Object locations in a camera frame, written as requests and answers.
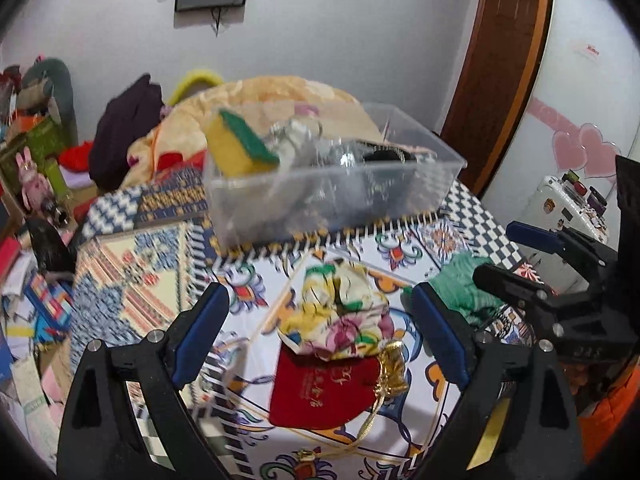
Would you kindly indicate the blue patterned box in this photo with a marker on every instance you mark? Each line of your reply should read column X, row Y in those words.
column 47, row 302

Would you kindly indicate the green knitted cloth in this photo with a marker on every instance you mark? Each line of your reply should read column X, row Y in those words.
column 465, row 287

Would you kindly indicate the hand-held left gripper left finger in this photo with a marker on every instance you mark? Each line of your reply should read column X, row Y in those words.
column 200, row 330

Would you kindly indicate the patterned tablecloth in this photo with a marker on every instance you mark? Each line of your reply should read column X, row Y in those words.
column 150, row 270

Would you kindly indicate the pink bunny toy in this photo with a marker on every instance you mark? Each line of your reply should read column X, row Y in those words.
column 32, row 185

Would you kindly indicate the dark purple garment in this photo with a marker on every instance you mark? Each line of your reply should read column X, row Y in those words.
column 125, row 130

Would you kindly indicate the orange floral quilt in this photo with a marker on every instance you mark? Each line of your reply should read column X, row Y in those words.
column 280, row 95

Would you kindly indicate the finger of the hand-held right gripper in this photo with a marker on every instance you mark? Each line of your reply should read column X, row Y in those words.
column 505, row 282
column 535, row 239

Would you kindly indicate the floral cloth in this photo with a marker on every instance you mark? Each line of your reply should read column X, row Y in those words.
column 340, row 310

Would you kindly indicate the brown wooden door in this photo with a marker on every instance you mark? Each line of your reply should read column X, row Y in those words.
column 500, row 60

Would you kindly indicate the grey green plush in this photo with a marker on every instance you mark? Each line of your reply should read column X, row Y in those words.
column 55, row 85

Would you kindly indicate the yellow green hoop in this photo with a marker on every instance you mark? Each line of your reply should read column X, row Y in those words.
column 192, row 80

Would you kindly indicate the yellow green sponge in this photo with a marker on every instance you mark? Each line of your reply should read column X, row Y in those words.
column 240, row 147

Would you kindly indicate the black object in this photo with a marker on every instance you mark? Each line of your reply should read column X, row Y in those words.
column 387, row 156

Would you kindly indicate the red cloth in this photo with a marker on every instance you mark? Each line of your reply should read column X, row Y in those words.
column 75, row 157

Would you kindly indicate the orange cloth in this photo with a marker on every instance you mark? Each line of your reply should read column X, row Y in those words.
column 610, row 405

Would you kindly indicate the pink heart wall stickers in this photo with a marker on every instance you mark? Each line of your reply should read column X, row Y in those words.
column 585, row 150

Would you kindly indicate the clear plastic storage box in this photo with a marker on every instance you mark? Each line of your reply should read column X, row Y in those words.
column 325, row 185

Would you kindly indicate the black bag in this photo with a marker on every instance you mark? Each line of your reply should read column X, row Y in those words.
column 50, row 247

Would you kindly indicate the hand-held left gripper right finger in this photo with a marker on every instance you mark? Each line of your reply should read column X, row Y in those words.
column 442, row 332

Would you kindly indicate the green cardboard box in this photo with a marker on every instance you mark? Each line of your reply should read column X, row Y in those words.
column 35, row 145

